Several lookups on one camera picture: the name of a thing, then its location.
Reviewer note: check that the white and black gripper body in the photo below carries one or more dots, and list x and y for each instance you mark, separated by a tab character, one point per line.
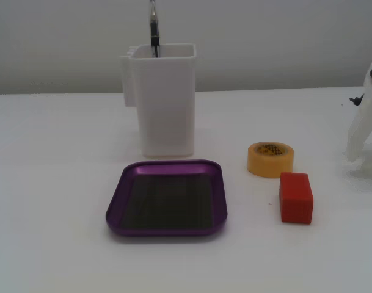
369	114

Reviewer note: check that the yellow tape roll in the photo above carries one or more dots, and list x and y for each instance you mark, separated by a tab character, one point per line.
269	163

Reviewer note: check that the red rectangular block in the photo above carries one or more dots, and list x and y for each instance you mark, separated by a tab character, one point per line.
295	200

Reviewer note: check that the white plastic pen holder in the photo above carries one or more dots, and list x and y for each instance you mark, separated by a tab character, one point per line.
165	107

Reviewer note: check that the purple metal tray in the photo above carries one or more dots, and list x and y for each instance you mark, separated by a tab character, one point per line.
166	198

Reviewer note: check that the black and silver pen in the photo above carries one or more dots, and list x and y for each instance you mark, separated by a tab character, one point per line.
154	27

